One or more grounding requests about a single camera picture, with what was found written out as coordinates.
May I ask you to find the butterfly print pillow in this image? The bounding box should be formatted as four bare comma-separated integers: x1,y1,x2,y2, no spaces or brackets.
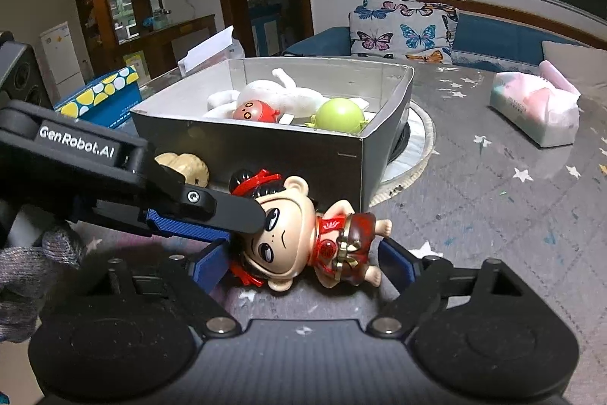
349,0,459,65

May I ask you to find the blue sofa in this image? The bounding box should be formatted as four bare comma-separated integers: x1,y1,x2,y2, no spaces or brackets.
284,12,581,72

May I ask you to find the wooden cabinet counter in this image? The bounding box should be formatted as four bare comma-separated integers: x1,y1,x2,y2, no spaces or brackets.
90,14,217,79

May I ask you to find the red round toy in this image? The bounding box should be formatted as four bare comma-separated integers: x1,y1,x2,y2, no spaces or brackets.
233,100,280,123

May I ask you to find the red doll figurine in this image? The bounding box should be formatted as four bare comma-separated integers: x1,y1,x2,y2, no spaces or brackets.
228,170,392,293

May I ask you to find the grey storage box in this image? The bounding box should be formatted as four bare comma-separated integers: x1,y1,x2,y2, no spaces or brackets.
131,57,415,211

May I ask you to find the blue yellow tissue box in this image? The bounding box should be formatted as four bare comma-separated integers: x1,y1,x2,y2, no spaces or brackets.
55,66,142,128

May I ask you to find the white open tissue box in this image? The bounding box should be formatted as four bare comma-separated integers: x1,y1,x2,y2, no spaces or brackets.
178,26,245,77

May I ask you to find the white plush toy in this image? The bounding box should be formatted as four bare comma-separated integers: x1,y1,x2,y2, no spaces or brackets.
206,66,371,120

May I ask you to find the white refrigerator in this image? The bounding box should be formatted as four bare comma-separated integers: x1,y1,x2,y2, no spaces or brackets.
39,22,84,104

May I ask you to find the beige peanut toy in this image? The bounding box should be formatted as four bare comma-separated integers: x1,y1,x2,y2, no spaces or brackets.
154,152,210,187

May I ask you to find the pink soft tissue pack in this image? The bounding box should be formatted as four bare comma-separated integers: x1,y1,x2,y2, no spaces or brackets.
490,61,581,148

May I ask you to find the grey gloved hand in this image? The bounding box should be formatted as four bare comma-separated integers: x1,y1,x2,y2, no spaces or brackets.
1,223,84,343

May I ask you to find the grey cushion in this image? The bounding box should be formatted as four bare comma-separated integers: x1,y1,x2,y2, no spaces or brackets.
542,41,607,105

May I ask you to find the green round toy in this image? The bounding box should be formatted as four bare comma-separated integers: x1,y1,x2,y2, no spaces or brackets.
307,98,367,134

